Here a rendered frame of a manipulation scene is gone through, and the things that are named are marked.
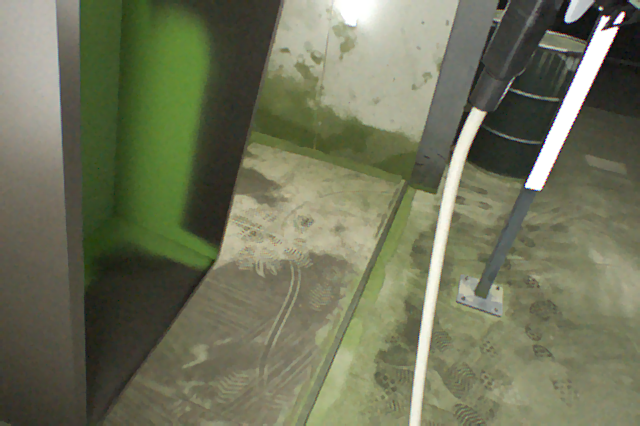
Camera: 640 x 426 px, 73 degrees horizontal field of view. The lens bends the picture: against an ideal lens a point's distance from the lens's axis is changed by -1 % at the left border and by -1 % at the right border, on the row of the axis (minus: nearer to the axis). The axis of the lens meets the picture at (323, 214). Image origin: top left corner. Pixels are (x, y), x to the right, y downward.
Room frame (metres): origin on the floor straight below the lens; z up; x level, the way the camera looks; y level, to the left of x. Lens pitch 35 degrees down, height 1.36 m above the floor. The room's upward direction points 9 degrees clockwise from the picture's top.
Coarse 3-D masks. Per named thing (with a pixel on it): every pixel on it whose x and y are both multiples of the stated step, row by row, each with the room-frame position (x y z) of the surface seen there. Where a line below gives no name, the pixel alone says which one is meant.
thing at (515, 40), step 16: (512, 0) 0.42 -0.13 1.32; (528, 0) 0.41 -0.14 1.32; (544, 0) 0.40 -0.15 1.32; (560, 0) 0.41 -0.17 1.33; (512, 16) 0.42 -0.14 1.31; (528, 16) 0.41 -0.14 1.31; (544, 16) 0.41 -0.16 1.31; (496, 32) 0.44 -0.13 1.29; (512, 32) 0.42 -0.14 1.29; (528, 32) 0.41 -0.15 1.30; (544, 32) 0.42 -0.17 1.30; (496, 48) 0.43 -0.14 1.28; (512, 48) 0.42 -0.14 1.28; (528, 48) 0.42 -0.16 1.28; (496, 64) 0.43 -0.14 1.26; (512, 64) 0.42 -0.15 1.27; (480, 80) 0.45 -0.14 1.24; (496, 80) 0.44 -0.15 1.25; (480, 96) 0.45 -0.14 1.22; (496, 96) 0.44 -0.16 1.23
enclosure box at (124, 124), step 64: (0, 0) 0.35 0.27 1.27; (64, 0) 0.35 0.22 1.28; (128, 0) 0.99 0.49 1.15; (192, 0) 0.97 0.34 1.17; (256, 0) 0.94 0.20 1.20; (0, 64) 0.35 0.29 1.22; (64, 64) 0.35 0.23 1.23; (128, 64) 1.00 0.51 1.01; (192, 64) 0.97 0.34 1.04; (256, 64) 0.94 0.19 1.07; (0, 128) 0.36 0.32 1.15; (64, 128) 0.35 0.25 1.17; (128, 128) 1.00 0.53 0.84; (192, 128) 0.97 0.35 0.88; (0, 192) 0.36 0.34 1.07; (64, 192) 0.35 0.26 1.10; (128, 192) 1.01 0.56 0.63; (192, 192) 0.97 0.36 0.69; (0, 256) 0.37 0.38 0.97; (64, 256) 0.35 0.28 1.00; (128, 256) 0.88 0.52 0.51; (192, 256) 0.95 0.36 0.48; (0, 320) 0.38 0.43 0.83; (64, 320) 0.36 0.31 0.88; (128, 320) 0.69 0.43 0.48; (0, 384) 0.39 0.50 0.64; (64, 384) 0.37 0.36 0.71; (128, 384) 0.53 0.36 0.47
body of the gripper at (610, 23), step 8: (568, 0) 0.48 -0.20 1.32; (600, 0) 0.45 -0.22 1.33; (608, 0) 0.45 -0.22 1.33; (616, 0) 0.45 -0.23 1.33; (624, 0) 0.47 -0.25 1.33; (600, 8) 0.45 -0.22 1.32; (608, 8) 0.45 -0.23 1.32; (616, 8) 0.46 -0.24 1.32; (624, 8) 0.45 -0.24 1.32; (632, 8) 0.45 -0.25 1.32; (608, 16) 0.46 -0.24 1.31; (616, 16) 0.45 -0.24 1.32; (632, 16) 0.47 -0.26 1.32; (608, 24) 0.45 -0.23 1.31; (616, 24) 0.46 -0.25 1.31; (624, 24) 0.46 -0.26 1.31
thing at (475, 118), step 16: (480, 112) 0.46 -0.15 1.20; (464, 128) 0.48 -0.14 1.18; (464, 144) 0.48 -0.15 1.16; (464, 160) 0.48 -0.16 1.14; (448, 176) 0.49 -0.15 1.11; (448, 192) 0.48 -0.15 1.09; (448, 208) 0.48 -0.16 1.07; (448, 224) 0.48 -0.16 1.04; (432, 256) 0.47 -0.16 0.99; (432, 272) 0.46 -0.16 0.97; (432, 288) 0.45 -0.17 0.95; (432, 304) 0.45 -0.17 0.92; (432, 320) 0.44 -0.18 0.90; (416, 368) 0.42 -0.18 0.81; (416, 384) 0.41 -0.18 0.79; (416, 400) 0.40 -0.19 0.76; (416, 416) 0.39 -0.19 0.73
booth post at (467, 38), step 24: (480, 0) 2.37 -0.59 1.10; (456, 24) 2.39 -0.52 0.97; (480, 24) 2.36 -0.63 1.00; (456, 48) 2.38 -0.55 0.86; (480, 48) 2.35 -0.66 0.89; (456, 72) 2.37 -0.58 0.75; (456, 96) 2.36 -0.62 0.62; (432, 120) 2.38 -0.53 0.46; (456, 120) 2.35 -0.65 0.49; (432, 144) 2.37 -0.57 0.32; (432, 168) 2.36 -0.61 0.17; (432, 192) 2.35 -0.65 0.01
